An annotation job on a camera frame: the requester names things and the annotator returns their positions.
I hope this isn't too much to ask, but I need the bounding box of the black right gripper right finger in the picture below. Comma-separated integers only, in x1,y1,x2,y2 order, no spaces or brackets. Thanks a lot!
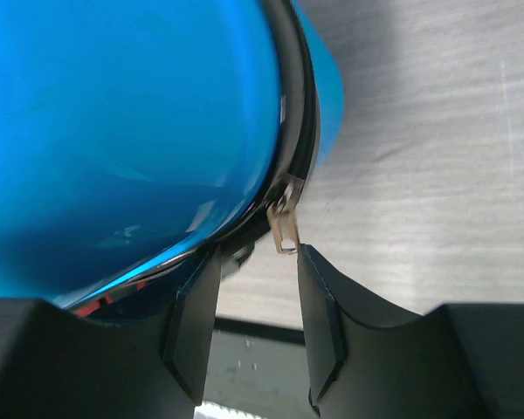
298,244,524,418

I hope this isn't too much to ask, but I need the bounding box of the blue suitcase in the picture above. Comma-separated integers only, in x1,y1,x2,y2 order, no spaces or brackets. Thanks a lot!
0,1,344,313

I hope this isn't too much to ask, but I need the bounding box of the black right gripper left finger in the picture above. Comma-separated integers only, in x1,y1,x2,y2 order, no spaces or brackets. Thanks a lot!
0,248,221,418

